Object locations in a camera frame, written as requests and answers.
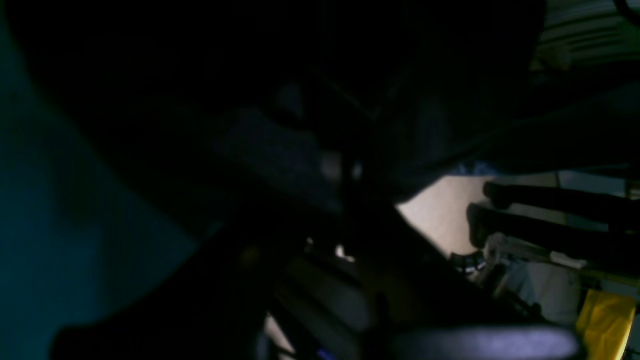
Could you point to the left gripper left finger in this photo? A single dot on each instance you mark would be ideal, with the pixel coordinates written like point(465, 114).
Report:
point(215, 305)

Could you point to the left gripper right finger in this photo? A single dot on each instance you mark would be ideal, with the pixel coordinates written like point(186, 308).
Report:
point(423, 309)

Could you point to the black T-shirt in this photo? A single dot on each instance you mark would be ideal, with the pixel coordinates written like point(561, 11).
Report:
point(196, 103)

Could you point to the blue table cloth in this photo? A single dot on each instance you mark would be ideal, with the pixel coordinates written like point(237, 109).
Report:
point(76, 244)

